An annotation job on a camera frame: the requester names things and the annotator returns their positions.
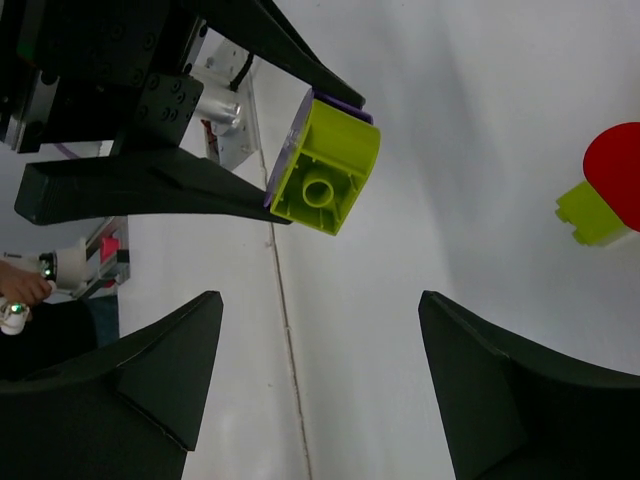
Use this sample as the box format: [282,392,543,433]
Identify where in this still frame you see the green red orange lego stack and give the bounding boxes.
[556,122,639,246]

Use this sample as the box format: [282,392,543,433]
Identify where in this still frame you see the operator hand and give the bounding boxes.
[1,261,53,322]

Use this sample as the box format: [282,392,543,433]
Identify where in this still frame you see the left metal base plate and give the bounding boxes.
[190,24,260,171]

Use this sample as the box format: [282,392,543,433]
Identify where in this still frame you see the white teleoperation handle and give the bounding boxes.
[0,238,132,336]

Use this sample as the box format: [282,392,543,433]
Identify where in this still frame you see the lime green lego brick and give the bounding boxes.
[268,100,381,236]

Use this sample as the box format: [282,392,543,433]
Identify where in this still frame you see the purple round lego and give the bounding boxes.
[264,88,374,207]

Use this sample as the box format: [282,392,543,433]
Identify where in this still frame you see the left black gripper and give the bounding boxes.
[1,1,290,226]

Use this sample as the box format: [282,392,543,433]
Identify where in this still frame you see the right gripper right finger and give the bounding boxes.
[418,291,639,479]

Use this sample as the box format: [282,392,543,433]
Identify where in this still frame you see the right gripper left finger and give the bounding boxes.
[1,291,223,479]

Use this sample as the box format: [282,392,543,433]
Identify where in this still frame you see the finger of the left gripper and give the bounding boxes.
[202,0,365,108]

